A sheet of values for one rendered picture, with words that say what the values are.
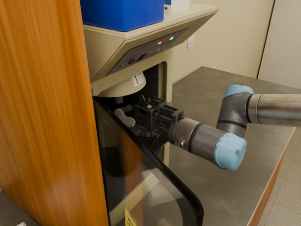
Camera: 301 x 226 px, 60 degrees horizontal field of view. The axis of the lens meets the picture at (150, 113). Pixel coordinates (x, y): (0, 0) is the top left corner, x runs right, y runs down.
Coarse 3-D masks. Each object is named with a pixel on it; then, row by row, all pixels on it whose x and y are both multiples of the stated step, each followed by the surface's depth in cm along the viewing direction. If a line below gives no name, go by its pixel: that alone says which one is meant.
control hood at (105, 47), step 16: (176, 16) 48; (192, 16) 50; (208, 16) 57; (96, 32) 40; (112, 32) 38; (128, 32) 38; (144, 32) 40; (160, 32) 44; (192, 32) 62; (96, 48) 41; (112, 48) 39; (128, 48) 41; (96, 64) 43; (112, 64) 43; (96, 80) 46
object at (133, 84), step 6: (132, 78) 64; (138, 78) 65; (144, 78) 69; (120, 84) 62; (126, 84) 63; (132, 84) 64; (138, 84) 65; (144, 84) 68; (108, 90) 62; (114, 90) 62; (120, 90) 62; (126, 90) 63; (132, 90) 64; (138, 90) 65; (102, 96) 62; (108, 96) 62; (114, 96) 62
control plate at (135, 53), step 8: (176, 32) 51; (160, 40) 49; (168, 40) 53; (136, 48) 43; (144, 48) 47; (152, 48) 51; (160, 48) 56; (128, 56) 45; (136, 56) 49; (144, 56) 53; (120, 64) 46; (128, 64) 50; (112, 72) 48
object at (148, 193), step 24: (96, 96) 46; (96, 120) 48; (120, 144) 40; (120, 168) 44; (144, 168) 34; (120, 192) 48; (144, 192) 37; (168, 192) 30; (120, 216) 52; (144, 216) 40; (168, 216) 32; (192, 216) 27
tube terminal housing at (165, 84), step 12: (144, 60) 61; (156, 60) 65; (168, 60) 70; (120, 72) 56; (132, 72) 59; (168, 72) 72; (96, 84) 51; (108, 84) 54; (168, 84) 74; (168, 96) 76; (168, 144) 86; (168, 156) 89
